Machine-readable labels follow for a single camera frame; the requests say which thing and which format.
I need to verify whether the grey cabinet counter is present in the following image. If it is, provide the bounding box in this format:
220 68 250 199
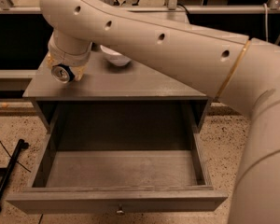
23 46 212 127

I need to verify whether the white cable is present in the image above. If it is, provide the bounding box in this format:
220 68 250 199
263 3 269 43

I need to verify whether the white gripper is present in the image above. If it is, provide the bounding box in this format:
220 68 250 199
47 30 92 81

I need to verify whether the black floor cable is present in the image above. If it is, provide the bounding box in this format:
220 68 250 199
0 126 32 174

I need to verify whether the open grey drawer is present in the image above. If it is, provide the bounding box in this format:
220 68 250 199
7 100 228 214

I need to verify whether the black stand leg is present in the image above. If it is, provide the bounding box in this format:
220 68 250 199
0 139 29 212

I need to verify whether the blue pepsi can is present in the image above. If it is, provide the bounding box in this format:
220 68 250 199
51 63 75 83

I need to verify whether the white bowl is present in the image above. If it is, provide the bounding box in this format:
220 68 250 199
100 45 131 67

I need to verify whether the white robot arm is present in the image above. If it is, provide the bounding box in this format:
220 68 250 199
40 0 280 224

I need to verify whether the metal drawer knob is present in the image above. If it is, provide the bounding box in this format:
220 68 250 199
116 204 125 216

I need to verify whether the grey metal railing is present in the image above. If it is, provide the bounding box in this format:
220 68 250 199
0 0 280 14

